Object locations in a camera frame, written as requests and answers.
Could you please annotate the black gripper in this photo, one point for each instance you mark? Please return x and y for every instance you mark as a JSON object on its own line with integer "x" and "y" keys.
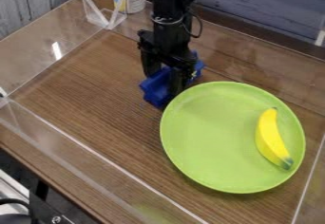
{"x": 165, "y": 46}

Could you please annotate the blue plastic block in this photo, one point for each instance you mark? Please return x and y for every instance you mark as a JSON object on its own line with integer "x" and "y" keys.
{"x": 156, "y": 86}

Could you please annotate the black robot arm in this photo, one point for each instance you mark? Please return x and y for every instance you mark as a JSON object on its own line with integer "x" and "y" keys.
{"x": 172, "y": 11}

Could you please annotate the green round plate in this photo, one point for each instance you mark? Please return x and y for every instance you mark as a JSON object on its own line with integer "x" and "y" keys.
{"x": 208, "y": 135}

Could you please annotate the yellow toy banana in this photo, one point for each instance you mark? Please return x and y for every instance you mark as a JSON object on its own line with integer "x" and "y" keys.
{"x": 270, "y": 140}

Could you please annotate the clear acrylic enclosure wall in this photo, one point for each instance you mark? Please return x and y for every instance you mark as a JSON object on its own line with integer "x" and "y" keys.
{"x": 77, "y": 124}

